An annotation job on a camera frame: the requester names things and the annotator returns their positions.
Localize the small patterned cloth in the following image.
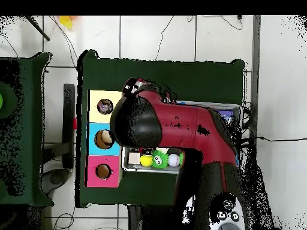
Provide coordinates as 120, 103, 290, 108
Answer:
97, 98, 114, 115

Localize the shallow mesh bin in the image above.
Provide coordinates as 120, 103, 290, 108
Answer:
121, 100, 242, 174

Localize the wooden box with three holes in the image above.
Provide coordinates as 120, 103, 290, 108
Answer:
85, 89, 125, 188

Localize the black upright panel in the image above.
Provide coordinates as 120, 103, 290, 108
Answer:
62, 83, 76, 170

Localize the green spiky toy with eyes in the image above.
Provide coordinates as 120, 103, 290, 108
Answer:
151, 149, 169, 169

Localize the white baseball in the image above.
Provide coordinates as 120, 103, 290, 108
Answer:
167, 153, 180, 168

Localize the yellow object on floor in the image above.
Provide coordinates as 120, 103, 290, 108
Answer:
58, 16, 74, 29

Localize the dark green side tablecloth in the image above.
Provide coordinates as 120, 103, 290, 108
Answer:
0, 52, 55, 207

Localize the black rod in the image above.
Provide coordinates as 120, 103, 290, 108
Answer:
24, 16, 51, 41

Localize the grey round base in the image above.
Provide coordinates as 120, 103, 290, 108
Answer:
40, 168, 71, 195

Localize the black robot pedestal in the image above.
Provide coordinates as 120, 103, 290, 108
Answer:
128, 204, 178, 230

